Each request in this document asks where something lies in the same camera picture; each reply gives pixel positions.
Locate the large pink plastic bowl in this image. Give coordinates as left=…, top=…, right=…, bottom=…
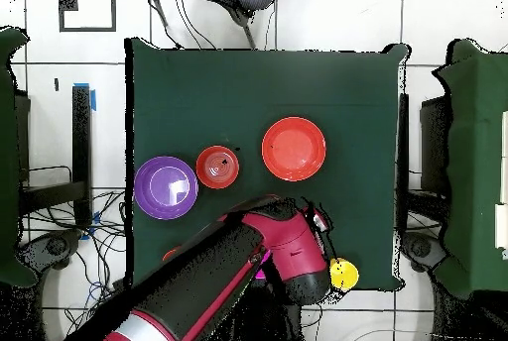
left=255, top=251, right=272, bottom=282

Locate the yellow plastic cup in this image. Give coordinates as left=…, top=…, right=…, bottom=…
left=329, top=257, right=360, bottom=291

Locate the large orange plastic bowl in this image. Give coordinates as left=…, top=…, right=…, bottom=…
left=261, top=116, right=327, bottom=182

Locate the small orange plastic bowl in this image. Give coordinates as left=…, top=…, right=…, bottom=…
left=194, top=145, right=241, bottom=190

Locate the black stand base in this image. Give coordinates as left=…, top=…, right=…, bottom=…
left=17, top=228, right=82, bottom=273
left=399, top=232, right=450, bottom=275

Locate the dark green tablecloth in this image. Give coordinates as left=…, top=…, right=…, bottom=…
left=431, top=38, right=508, bottom=300
left=0, top=26, right=38, bottom=288
left=124, top=37, right=412, bottom=292

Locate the purple plastic bowl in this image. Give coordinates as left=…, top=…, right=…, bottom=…
left=133, top=155, right=199, bottom=221

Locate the blue tape strip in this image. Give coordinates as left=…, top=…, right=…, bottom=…
left=73, top=81, right=97, bottom=113

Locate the tangle of black cables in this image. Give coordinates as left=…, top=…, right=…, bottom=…
left=23, top=187, right=132, bottom=334

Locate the blue cable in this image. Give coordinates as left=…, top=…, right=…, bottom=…
left=87, top=280, right=105, bottom=303

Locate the black metal frame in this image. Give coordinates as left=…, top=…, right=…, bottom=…
left=17, top=84, right=94, bottom=228

